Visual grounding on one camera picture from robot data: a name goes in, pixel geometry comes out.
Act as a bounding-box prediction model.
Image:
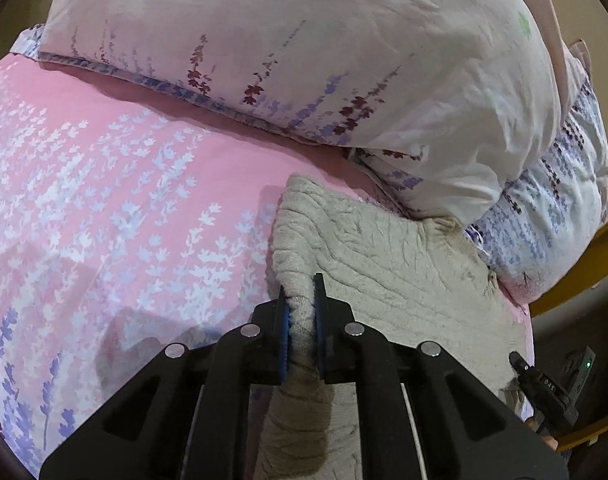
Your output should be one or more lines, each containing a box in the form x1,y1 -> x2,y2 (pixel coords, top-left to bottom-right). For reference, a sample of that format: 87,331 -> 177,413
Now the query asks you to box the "blue white floral pillow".
334,73 -> 608,302

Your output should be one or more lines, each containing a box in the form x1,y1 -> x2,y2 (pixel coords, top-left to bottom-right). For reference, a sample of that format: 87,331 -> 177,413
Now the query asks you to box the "pink floral bed sheet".
0,52 -> 535,480

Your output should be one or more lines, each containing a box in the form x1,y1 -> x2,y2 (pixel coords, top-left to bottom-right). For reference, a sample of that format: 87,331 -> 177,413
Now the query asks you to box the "black device green light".
561,346 -> 596,404

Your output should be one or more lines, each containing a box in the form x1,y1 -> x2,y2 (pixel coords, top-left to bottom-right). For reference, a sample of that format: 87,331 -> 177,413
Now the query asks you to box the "beige cable knit sweater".
254,176 -> 534,479

